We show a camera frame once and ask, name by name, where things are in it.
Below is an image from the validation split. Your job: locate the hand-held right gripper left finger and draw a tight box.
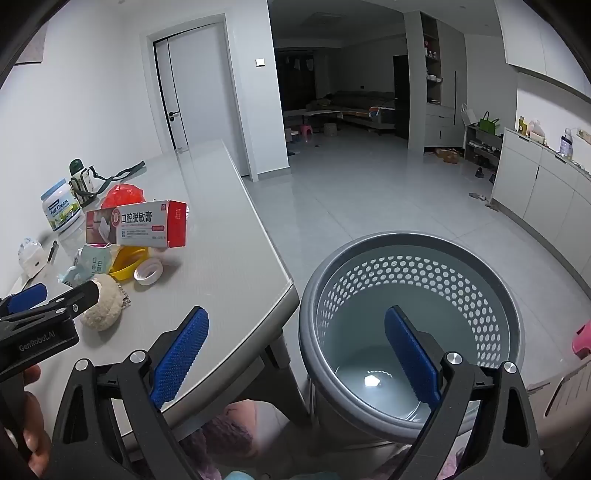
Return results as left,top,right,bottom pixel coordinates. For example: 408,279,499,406
50,305,209,480

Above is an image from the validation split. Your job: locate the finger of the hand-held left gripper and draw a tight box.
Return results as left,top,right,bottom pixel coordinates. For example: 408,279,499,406
0,280,102,333
0,283,49,318

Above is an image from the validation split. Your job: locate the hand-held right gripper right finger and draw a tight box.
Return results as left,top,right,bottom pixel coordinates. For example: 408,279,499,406
384,305,546,480

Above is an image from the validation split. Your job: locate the cream fluffy pouch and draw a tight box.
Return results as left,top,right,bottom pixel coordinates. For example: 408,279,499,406
81,273,131,332

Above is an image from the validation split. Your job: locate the pale green packet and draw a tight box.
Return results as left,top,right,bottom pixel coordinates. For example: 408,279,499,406
58,244,122,288

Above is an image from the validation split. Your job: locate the yellow plastic ring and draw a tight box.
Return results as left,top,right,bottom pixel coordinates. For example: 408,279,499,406
109,246,149,281

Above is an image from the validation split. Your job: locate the grey perforated basket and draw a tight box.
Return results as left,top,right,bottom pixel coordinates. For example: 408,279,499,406
298,232,527,446

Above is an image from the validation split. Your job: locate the clear plastic cup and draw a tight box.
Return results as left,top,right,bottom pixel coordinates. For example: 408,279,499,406
134,257,164,287

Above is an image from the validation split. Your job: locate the red white toothpaste box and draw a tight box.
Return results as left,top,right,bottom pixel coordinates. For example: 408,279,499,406
84,199,188,249

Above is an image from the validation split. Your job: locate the red plastic bag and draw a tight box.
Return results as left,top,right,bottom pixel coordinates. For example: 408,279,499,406
100,183,147,210

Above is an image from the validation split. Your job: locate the person's left hand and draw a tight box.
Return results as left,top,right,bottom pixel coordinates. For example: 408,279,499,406
21,364,52,469

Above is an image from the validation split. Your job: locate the white object in clear plastic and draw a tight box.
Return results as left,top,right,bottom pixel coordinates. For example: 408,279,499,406
18,237,58,278

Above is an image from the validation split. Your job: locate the milk powder can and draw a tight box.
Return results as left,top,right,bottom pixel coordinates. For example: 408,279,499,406
40,178,87,232

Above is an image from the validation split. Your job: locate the grey metal table leg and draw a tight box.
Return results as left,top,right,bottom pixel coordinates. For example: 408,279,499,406
256,323,315,430

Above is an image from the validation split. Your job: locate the beige chair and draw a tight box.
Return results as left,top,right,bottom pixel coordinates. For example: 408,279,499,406
526,357,591,462

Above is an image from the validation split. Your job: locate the white lower cabinet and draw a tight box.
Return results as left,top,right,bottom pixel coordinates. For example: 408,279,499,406
489,128,591,296

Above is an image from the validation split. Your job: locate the white cabinet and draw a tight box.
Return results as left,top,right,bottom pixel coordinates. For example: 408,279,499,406
494,0,591,100
489,128,591,296

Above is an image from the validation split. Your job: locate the shoe rack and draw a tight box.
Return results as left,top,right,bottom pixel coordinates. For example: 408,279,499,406
463,124,505,169

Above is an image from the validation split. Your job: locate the white shelf unit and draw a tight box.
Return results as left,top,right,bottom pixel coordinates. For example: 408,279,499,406
420,11,455,153

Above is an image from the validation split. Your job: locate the green bag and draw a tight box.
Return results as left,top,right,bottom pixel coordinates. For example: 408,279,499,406
478,112,502,136

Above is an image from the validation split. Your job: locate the white door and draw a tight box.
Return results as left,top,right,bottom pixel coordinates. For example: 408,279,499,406
148,23,243,151

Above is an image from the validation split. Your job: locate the dark sofa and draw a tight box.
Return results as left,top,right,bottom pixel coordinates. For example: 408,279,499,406
323,91,398,130

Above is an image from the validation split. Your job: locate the low coffee table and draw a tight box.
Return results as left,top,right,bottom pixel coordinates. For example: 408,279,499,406
283,107,345,121

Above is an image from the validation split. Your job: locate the white upper cabinet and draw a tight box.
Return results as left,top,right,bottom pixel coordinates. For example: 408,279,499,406
494,0,591,100

